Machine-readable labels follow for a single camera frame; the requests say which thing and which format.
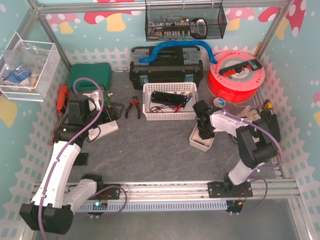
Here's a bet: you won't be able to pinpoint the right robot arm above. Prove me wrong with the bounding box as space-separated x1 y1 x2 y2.
192 100 283 199

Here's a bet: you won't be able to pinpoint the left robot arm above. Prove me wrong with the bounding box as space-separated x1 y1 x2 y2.
19 90 123 235

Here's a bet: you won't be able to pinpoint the small white tray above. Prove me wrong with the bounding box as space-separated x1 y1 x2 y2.
189 126 215 152

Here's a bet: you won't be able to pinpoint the orange black pliers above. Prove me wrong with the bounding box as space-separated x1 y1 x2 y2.
124 96 141 119

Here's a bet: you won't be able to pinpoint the white perforated basket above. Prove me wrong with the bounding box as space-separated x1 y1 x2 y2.
142 82 198 121

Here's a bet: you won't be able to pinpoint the orange multimeter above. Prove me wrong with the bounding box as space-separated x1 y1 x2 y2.
56 84 71 115

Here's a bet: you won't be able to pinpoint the white peg fixture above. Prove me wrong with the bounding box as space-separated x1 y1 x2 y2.
87 120 119 142

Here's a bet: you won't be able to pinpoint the red multimeter leads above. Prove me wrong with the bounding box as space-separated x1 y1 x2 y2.
50 111 61 146

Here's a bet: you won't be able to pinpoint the green plastic case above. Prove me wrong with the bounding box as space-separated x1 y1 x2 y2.
67 62 112 92

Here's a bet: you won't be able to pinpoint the white work gloves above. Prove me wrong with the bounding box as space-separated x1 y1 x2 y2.
236 105 261 122

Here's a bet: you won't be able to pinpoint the red filament spool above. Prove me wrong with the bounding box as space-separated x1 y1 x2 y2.
206 50 266 103

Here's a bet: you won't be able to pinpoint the black glove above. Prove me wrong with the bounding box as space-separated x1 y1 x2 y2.
260 110 281 143

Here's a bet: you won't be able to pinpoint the clear acrylic box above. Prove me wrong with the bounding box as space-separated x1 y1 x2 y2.
0 32 61 102

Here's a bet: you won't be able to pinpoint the blue white gloves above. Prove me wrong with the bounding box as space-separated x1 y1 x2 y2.
4 65 32 87

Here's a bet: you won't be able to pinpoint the black toolbox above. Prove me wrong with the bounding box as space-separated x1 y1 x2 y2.
129 46 204 90

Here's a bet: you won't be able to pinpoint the black red connector strip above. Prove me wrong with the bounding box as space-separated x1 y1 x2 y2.
218 59 263 77

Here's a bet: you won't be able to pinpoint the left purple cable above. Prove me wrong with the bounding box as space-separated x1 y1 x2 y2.
36 77 128 240

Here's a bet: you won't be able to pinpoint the solder wire spool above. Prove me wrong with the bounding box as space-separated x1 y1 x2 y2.
212 97 226 109

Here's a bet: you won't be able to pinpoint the blue corrugated hose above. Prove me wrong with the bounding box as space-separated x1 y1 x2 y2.
139 40 218 64

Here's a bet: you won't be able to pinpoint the grey slotted cable duct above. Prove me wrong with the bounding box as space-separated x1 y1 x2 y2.
78 200 228 213

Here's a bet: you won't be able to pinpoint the aluminium rail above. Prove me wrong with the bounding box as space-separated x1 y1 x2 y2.
30 178 301 201

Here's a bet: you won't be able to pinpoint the black wire mesh basket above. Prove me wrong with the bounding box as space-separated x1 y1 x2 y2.
145 0 227 42

